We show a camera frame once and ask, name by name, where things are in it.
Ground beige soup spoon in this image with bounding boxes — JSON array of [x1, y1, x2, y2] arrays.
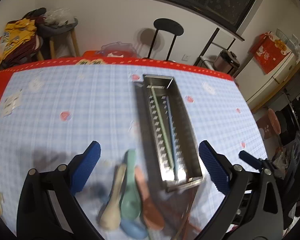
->
[[100, 164, 127, 230]]

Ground green soup spoon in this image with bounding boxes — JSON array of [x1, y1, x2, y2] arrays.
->
[[121, 149, 141, 220]]

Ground pink soup spoon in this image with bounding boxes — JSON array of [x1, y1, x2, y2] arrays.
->
[[135, 166, 165, 231]]

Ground blue soup spoon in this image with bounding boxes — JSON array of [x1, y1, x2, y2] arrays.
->
[[97, 189, 150, 239]]

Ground brown trash bin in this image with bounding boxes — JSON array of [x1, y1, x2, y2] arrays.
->
[[256, 109, 281, 140]]

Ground stainless steel utensil tray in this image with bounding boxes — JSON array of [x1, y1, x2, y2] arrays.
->
[[137, 74, 205, 192]]

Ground blue plaid tablecloth red border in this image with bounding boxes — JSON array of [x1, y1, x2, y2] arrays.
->
[[0, 59, 267, 239]]

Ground white refrigerator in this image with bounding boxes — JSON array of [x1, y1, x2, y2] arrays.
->
[[236, 53, 296, 111]]

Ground white paper tags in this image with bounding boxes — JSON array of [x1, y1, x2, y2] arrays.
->
[[1, 89, 23, 117]]

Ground dark rice cooker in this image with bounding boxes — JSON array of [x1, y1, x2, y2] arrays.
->
[[213, 49, 240, 75]]

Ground red cloth on refrigerator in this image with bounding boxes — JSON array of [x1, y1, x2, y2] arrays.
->
[[250, 31, 292, 74]]

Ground black metal rack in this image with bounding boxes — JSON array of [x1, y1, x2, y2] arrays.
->
[[193, 27, 237, 66]]

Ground clear plastic cover on chair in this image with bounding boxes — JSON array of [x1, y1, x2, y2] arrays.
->
[[95, 42, 139, 58]]

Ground glassware on refrigerator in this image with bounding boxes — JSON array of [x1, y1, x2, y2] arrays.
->
[[275, 29, 300, 57]]

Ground yellow clothes pile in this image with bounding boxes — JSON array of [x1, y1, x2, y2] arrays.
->
[[1, 18, 42, 68]]

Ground grey stool with wooden legs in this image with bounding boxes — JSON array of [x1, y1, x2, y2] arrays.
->
[[37, 18, 80, 59]]

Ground clear plastic bag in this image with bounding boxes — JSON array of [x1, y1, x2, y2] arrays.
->
[[44, 8, 76, 27]]

